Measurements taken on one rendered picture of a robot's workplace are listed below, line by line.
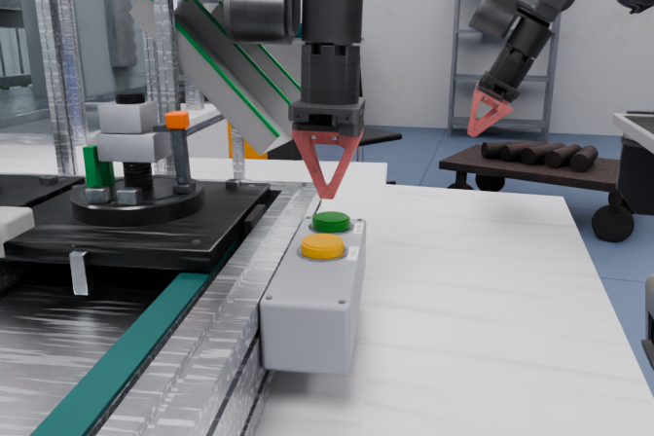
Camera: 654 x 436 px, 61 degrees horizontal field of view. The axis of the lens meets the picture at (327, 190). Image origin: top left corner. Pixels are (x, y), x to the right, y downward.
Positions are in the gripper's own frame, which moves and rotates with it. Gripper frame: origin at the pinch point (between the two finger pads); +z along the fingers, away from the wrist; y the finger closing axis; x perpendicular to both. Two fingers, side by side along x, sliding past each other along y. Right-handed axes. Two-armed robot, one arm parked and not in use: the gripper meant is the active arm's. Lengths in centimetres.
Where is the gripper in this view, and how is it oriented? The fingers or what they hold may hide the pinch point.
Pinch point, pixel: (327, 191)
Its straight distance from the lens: 57.3
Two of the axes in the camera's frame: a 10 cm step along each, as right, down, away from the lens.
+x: 9.9, 0.6, -1.1
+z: -0.3, 9.6, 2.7
